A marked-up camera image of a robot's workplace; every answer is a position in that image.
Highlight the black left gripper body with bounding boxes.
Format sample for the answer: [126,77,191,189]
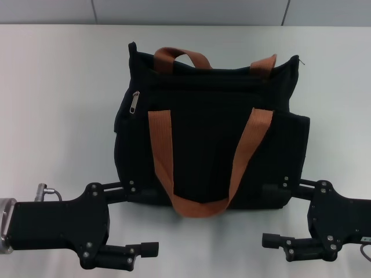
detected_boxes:
[6,181,113,269]

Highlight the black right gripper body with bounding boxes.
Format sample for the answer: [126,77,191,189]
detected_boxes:
[307,180,371,253]

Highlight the black bag with brown handles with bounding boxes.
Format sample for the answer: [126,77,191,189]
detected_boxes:
[114,41,311,218]

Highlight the left cable with silver plug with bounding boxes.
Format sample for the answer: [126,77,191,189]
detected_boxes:
[34,182,63,203]

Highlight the silver zipper pull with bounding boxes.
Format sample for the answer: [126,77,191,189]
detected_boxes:
[127,90,141,116]

